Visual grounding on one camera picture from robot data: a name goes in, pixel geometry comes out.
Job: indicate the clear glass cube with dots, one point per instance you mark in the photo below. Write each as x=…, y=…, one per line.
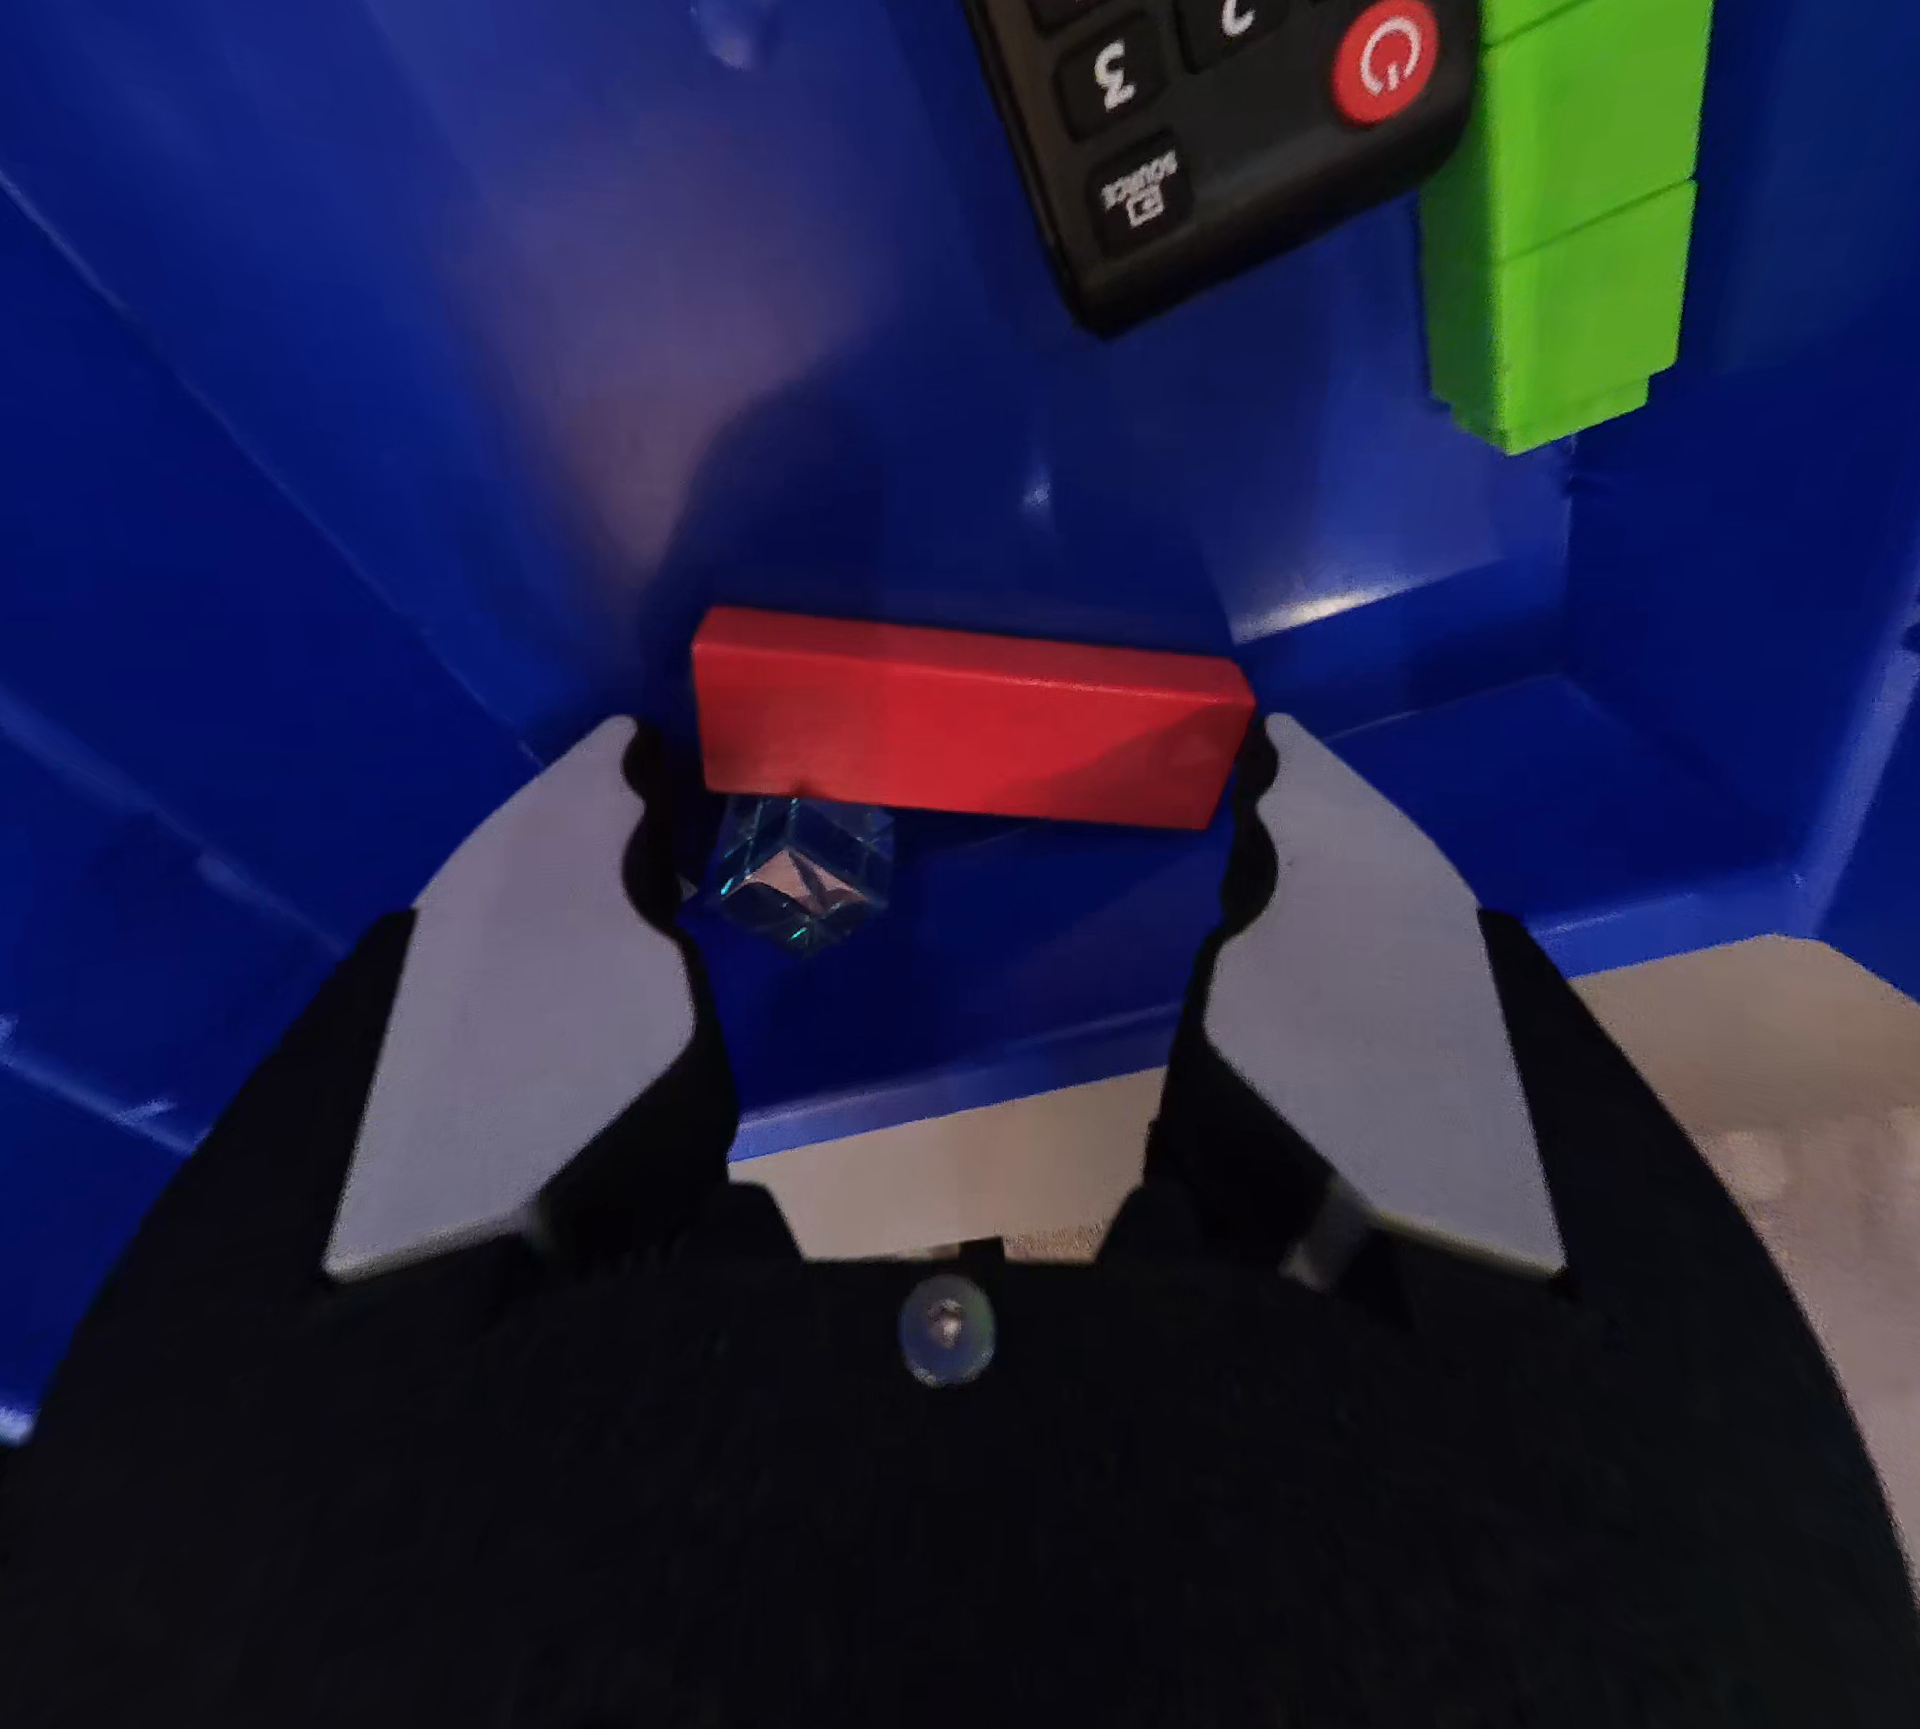
x=804, y=883

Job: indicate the blue plastic bin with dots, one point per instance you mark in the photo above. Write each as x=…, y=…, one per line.
x=375, y=333

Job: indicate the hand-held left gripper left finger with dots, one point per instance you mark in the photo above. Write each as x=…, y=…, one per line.
x=525, y=1010

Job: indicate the black remote control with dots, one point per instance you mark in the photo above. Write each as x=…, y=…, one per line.
x=1276, y=198

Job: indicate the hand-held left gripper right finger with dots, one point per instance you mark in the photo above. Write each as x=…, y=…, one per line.
x=1380, y=1010

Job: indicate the green plastic block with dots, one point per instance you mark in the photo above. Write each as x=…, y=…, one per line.
x=1574, y=184

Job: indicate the red plastic block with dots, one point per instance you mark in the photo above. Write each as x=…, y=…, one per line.
x=960, y=723

